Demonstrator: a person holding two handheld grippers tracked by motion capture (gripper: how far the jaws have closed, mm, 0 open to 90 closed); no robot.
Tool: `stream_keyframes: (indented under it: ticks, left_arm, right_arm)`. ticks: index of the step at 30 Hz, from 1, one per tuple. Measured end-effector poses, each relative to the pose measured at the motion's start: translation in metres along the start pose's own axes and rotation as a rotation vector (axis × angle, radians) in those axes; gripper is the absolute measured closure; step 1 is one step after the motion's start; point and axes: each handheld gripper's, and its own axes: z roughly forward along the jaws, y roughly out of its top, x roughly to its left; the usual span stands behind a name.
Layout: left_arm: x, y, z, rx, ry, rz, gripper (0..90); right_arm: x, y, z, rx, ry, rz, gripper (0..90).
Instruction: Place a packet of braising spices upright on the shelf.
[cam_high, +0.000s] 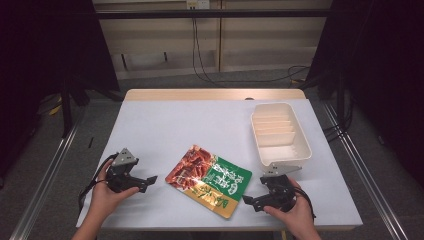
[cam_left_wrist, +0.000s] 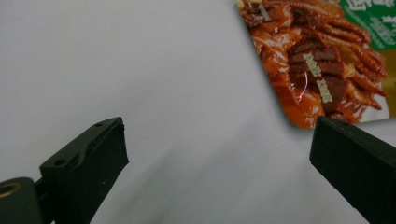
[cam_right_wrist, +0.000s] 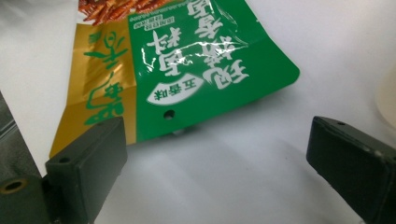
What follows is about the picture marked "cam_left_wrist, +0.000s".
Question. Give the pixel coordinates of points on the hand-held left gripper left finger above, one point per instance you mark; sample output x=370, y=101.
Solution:
x=84, y=168

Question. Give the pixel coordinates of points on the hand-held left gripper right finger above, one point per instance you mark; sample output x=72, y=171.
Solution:
x=358, y=161

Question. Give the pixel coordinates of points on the red and green snack packet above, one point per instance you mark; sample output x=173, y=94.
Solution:
x=323, y=53

